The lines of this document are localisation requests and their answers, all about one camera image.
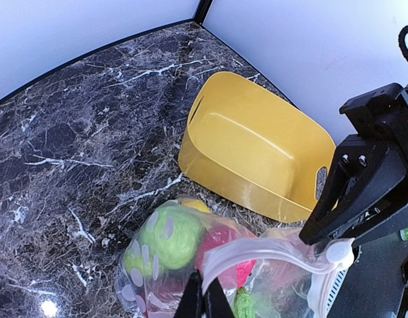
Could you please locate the green apple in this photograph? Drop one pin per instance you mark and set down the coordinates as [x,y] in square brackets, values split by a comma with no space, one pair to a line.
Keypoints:
[171,235]

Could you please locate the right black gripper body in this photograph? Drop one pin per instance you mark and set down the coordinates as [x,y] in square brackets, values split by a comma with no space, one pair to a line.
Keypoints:
[382,114]

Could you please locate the clear zip top bag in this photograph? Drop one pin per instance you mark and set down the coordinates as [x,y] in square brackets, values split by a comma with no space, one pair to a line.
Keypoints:
[299,280]

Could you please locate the red pomegranate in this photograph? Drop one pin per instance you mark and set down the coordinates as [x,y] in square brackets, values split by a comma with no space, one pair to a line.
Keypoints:
[224,254]

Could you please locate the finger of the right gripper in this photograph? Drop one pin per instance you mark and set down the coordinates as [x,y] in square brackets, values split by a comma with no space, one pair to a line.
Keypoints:
[362,173]

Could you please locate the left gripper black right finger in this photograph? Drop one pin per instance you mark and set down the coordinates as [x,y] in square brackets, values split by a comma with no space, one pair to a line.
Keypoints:
[216,304]

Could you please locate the yellow bell pepper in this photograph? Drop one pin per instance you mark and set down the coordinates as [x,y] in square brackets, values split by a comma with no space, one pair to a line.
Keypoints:
[196,204]

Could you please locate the green bitter gourd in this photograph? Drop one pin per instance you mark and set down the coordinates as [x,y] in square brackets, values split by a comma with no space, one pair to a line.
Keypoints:
[248,304]

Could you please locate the yellow plastic basket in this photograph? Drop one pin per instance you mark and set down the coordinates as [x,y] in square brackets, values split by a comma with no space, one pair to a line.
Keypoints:
[255,149]

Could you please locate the right black frame post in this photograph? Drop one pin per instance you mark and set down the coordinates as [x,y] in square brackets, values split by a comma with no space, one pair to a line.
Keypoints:
[201,11]

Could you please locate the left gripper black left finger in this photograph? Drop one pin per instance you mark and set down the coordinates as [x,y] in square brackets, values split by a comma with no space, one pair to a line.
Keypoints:
[191,303]

